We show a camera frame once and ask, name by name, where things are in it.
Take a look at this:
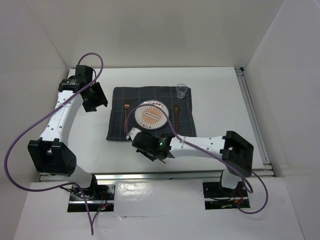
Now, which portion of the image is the dark grey checked cloth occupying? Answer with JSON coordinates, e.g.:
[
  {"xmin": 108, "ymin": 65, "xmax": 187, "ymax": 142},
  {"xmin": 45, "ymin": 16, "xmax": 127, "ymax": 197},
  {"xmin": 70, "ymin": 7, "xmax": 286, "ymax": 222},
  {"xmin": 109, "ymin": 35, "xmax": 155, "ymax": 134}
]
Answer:
[{"xmin": 106, "ymin": 86, "xmax": 197, "ymax": 142}]

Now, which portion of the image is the copper fork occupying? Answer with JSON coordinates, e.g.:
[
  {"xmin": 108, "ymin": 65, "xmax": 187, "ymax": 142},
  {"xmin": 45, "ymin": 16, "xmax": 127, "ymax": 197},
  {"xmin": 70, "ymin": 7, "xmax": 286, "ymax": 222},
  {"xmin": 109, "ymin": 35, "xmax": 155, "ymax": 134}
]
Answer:
[{"xmin": 124, "ymin": 99, "xmax": 130, "ymax": 133}]

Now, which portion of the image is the patterned glass plate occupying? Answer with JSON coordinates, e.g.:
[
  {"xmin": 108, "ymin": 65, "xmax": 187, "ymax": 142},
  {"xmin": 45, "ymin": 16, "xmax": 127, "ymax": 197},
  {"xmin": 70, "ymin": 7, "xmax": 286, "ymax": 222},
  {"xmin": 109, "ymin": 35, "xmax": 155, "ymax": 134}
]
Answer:
[{"xmin": 134, "ymin": 100, "xmax": 170, "ymax": 130}]

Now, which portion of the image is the dark wooden spoon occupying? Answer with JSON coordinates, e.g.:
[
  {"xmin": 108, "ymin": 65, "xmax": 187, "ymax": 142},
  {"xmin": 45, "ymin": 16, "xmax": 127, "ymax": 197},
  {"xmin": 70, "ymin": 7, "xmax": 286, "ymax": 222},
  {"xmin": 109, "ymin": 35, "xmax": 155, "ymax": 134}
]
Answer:
[{"xmin": 173, "ymin": 105, "xmax": 180, "ymax": 132}]

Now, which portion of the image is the clear plastic cup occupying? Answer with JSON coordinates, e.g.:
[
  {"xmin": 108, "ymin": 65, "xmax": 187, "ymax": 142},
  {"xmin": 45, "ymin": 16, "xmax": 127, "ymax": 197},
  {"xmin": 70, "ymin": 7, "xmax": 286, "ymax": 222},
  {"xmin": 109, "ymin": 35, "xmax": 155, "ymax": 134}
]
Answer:
[{"xmin": 176, "ymin": 83, "xmax": 188, "ymax": 99}]

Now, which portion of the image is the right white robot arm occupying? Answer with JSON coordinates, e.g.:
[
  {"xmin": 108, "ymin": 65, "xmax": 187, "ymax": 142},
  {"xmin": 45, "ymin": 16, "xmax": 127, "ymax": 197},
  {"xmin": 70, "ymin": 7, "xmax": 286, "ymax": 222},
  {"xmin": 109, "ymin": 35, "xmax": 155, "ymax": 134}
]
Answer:
[{"xmin": 126, "ymin": 127, "xmax": 254, "ymax": 196}]

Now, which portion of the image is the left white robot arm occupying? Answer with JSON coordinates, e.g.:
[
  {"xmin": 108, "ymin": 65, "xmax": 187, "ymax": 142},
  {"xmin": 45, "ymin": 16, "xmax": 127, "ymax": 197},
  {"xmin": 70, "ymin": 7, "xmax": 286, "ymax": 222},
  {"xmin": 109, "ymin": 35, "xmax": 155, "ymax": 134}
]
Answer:
[{"xmin": 27, "ymin": 65, "xmax": 108, "ymax": 200}]

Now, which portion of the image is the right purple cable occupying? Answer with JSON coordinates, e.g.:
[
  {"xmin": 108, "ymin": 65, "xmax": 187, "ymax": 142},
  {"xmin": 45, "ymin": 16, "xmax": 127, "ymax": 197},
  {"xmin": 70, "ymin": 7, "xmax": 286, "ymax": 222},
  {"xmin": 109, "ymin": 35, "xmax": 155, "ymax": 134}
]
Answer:
[{"xmin": 124, "ymin": 104, "xmax": 270, "ymax": 215}]

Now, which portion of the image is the purple cable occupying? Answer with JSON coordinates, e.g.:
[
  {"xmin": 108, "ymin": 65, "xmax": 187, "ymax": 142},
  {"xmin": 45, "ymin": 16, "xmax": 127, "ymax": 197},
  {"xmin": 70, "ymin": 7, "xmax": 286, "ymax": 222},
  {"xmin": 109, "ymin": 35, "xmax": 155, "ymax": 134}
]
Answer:
[
  {"xmin": 124, "ymin": 104, "xmax": 270, "ymax": 215},
  {"xmin": 3, "ymin": 52, "xmax": 105, "ymax": 236}
]

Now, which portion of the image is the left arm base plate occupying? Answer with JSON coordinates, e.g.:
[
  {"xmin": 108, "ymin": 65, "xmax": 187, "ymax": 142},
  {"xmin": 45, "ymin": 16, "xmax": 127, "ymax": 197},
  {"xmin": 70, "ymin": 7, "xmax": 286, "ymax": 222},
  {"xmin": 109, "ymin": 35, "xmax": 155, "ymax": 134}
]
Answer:
[{"xmin": 67, "ymin": 184, "xmax": 115, "ymax": 213}]

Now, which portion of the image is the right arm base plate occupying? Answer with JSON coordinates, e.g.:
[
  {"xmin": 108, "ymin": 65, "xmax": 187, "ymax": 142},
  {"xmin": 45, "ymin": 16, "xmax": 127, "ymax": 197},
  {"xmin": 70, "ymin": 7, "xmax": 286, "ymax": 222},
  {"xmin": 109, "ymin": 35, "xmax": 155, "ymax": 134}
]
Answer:
[{"xmin": 202, "ymin": 181, "xmax": 251, "ymax": 210}]

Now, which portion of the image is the front aluminium rail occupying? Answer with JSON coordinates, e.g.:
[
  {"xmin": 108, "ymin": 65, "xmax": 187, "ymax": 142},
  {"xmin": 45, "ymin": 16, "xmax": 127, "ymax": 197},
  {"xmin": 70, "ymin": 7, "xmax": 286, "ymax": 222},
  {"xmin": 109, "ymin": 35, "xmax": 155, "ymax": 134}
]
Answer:
[{"xmin": 39, "ymin": 168, "xmax": 275, "ymax": 182}]

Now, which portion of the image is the aluminium rail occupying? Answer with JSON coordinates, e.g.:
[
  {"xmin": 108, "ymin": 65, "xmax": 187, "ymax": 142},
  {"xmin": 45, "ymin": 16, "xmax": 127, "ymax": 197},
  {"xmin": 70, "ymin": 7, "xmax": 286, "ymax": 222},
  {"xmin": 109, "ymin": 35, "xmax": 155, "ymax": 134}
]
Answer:
[
  {"xmin": 234, "ymin": 67, "xmax": 273, "ymax": 172},
  {"xmin": 39, "ymin": 168, "xmax": 275, "ymax": 182}
]

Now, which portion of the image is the right aluminium rail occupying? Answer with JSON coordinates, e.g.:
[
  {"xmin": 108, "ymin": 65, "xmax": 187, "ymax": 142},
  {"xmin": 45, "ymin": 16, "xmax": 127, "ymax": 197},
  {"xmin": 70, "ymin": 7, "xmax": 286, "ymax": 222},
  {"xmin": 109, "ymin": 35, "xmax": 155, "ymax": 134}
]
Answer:
[{"xmin": 234, "ymin": 67, "xmax": 273, "ymax": 172}]

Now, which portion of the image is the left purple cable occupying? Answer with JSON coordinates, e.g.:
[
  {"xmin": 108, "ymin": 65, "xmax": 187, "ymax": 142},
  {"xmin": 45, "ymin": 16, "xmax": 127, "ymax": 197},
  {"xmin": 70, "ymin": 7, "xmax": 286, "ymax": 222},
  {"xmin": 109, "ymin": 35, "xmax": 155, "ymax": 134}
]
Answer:
[{"xmin": 3, "ymin": 52, "xmax": 105, "ymax": 236}]

